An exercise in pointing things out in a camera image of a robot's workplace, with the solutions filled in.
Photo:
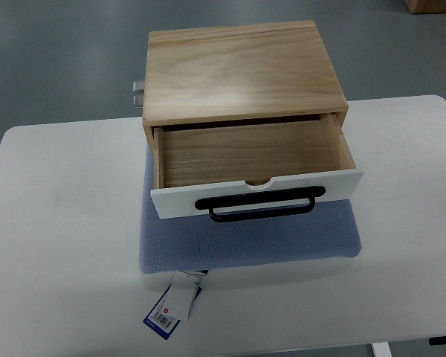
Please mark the upper metal clamp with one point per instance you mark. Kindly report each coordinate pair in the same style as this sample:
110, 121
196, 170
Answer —
138, 86

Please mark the blue white product tag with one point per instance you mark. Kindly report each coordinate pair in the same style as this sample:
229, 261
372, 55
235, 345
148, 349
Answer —
175, 304

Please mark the metal clamp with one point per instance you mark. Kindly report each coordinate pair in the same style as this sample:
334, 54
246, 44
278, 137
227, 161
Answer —
138, 86
137, 102

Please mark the blue mesh cushion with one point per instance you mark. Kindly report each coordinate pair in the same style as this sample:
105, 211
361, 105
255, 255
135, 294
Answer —
195, 243

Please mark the white drawer black handle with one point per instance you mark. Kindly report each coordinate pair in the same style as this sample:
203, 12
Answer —
251, 169

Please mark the wooden drawer cabinet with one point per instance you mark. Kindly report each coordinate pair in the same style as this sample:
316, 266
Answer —
224, 74

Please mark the lower metal clamp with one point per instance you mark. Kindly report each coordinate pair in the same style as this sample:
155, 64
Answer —
137, 102

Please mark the black bar under table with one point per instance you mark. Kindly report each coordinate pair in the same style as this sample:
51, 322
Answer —
437, 341

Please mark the white table leg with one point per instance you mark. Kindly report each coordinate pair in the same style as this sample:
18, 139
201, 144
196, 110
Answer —
381, 349

